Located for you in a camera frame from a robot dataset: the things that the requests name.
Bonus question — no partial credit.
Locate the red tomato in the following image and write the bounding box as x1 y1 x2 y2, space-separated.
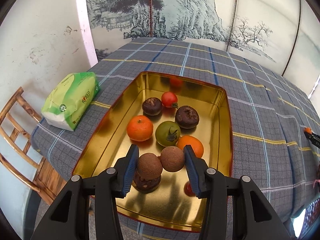
161 92 179 108

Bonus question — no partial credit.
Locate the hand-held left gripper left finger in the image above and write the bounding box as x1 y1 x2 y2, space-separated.
30 144 140 240

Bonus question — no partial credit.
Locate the small red fruit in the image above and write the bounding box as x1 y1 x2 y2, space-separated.
184 181 197 197

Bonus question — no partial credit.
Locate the green persimmon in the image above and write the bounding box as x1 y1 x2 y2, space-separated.
155 121 181 147

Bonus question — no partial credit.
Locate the green tissue pack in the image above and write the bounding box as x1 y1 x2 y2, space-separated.
41 72 100 132

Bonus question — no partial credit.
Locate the dark brown mangosteen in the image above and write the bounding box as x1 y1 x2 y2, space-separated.
132 172 161 193
175 106 200 129
142 97 163 116

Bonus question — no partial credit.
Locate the grey plaid blanket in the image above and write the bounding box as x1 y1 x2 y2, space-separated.
31 37 320 240

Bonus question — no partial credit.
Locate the gold and red tin box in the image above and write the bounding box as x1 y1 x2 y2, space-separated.
72 71 234 233

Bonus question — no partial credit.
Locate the wooden chair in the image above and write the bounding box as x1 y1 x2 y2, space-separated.
0 87 67 205

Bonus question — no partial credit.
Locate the landscape painted screen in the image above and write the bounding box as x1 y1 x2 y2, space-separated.
85 0 320 98

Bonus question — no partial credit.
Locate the red patterned tin lid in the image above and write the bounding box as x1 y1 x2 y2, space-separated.
299 197 320 240

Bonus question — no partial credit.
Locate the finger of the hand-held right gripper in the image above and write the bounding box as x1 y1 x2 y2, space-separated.
304 132 320 148

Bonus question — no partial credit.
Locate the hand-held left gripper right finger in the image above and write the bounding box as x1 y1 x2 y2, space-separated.
183 145 292 240

